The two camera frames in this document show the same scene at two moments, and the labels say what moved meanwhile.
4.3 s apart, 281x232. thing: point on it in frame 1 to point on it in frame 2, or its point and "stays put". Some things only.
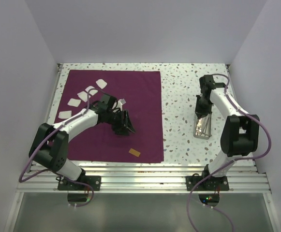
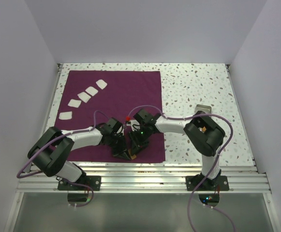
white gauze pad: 65,114 stays put
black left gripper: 125,123 to 119,151
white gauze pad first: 101,83 stays put
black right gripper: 200,112 to 137,145
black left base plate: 95,181 stays put
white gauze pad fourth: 74,102 stays put
